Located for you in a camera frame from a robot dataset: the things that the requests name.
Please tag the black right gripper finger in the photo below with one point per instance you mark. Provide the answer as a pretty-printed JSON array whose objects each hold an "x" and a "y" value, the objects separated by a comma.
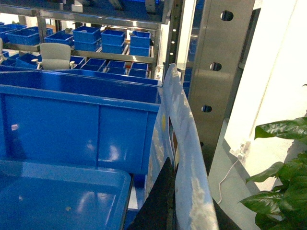
[{"x": 157, "y": 212}]

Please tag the flower gift bag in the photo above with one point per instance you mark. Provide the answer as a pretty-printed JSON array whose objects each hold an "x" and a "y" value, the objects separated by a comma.
[{"x": 175, "y": 137}]

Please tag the blue tray lid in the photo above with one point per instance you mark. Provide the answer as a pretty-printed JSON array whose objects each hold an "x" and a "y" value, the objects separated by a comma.
[{"x": 37, "y": 196}]

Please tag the green leafy plant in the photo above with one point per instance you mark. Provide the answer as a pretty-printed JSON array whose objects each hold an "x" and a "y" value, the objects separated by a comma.
[{"x": 284, "y": 207}]

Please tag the large blue bin right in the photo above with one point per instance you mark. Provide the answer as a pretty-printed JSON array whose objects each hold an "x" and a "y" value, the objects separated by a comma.
[{"x": 54, "y": 117}]

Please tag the background shelf with bins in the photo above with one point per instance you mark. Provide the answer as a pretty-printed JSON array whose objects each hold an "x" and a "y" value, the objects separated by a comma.
[{"x": 124, "y": 30}]

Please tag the white office chair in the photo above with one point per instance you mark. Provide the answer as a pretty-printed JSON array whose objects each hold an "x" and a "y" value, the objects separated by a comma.
[{"x": 54, "y": 56}]

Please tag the steel perforated post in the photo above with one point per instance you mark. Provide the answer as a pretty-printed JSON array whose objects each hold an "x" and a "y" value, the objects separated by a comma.
[{"x": 223, "y": 28}]

